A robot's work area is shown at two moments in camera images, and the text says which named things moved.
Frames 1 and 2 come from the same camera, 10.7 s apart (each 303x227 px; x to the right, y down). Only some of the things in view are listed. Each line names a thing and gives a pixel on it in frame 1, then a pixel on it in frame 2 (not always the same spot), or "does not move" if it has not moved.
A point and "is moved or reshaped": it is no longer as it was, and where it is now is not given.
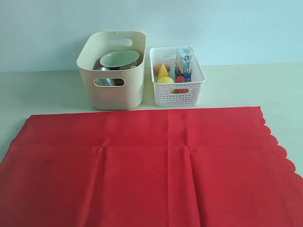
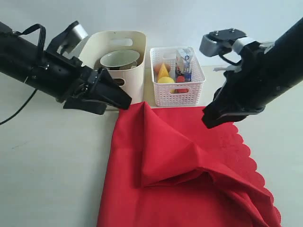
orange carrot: (180, 79) does not move
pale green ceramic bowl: (126, 59) does not move
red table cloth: (218, 167) is moved or reshaped
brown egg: (156, 67) does not move
